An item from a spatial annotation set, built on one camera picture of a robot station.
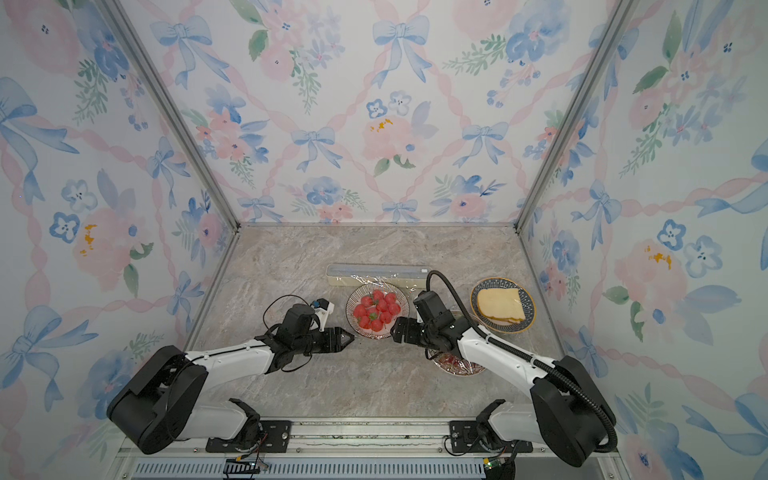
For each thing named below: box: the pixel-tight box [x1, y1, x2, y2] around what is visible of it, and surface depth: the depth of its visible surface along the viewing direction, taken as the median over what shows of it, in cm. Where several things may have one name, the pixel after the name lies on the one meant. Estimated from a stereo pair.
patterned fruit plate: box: [432, 352, 486, 375], surface depth 83 cm
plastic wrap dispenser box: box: [326, 263, 433, 288], surface depth 100 cm
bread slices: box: [477, 288, 526, 324], surface depth 97 cm
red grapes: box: [436, 353, 485, 375], surface depth 83 cm
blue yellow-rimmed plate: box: [469, 277, 537, 334], surface depth 99 cm
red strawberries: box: [354, 290, 401, 331], surface depth 95 cm
